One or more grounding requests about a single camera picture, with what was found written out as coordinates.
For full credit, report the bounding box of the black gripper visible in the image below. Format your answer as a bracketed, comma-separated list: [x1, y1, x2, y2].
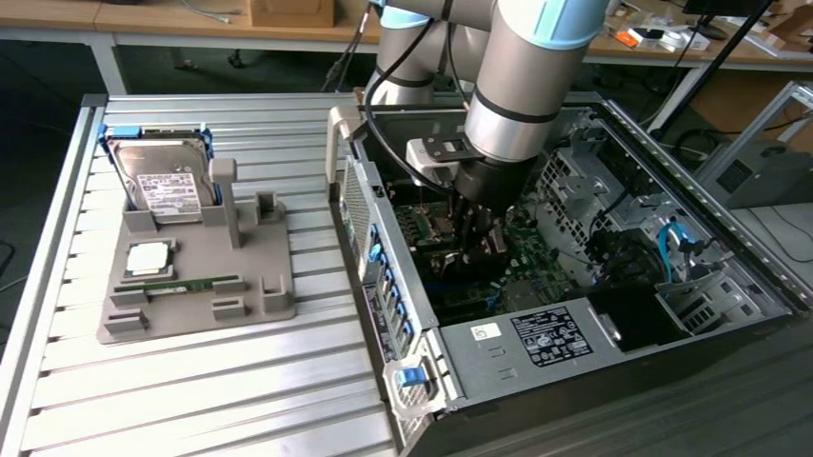
[447, 159, 538, 268]

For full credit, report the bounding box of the graphics card with metal bracket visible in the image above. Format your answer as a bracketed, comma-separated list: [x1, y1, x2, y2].
[418, 247, 510, 288]

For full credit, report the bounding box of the CPU socket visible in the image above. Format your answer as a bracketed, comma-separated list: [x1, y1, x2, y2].
[419, 203, 459, 240]

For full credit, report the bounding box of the perforated metal disk bay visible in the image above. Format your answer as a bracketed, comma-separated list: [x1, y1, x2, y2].
[537, 128, 643, 268]

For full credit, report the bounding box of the green motherboard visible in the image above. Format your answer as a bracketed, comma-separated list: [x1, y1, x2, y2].
[392, 199, 602, 326]

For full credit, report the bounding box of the grey power supply unit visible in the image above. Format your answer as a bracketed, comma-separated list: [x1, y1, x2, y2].
[435, 297, 631, 411]

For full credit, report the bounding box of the open black PC case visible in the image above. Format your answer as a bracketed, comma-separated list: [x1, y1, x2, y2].
[326, 92, 801, 457]

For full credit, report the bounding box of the black slanted stand pole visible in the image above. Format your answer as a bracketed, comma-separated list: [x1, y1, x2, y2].
[645, 0, 774, 140]

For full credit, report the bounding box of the grey computer tower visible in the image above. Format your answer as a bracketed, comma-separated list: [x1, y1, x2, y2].
[694, 137, 813, 210]

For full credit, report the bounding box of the white small box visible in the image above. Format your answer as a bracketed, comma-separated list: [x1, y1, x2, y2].
[655, 28, 712, 54]

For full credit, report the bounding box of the cluttered wooden desk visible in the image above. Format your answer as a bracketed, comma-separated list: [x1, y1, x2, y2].
[581, 0, 813, 96]

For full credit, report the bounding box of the black monitor foot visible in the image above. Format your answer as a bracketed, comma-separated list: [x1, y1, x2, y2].
[682, 0, 733, 42]

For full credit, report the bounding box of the brown cardboard box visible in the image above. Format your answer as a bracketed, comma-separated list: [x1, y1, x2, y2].
[250, 0, 336, 28]

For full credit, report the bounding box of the green RAM stick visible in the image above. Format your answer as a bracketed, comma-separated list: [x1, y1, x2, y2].
[143, 279, 219, 293]

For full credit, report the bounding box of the grey parts rack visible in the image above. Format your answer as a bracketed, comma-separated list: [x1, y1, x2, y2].
[95, 156, 299, 345]

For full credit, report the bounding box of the silver CPU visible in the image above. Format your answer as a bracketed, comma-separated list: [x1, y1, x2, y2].
[124, 242, 174, 278]

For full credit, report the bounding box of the wooden desk with grey legs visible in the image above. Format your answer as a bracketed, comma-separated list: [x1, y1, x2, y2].
[0, 0, 382, 95]

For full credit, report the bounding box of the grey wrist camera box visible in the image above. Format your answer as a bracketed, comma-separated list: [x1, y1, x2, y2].
[406, 136, 477, 188]

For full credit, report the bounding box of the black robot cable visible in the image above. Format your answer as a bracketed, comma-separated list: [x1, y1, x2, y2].
[320, 0, 459, 191]

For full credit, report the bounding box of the blue wire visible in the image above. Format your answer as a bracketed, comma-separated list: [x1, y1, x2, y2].
[658, 220, 696, 288]

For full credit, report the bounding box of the hard disk with blue frame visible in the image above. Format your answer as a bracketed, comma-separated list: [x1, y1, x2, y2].
[99, 122, 215, 226]

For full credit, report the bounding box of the white thin cable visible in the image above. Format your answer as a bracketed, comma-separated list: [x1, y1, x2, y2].
[182, 0, 235, 23]

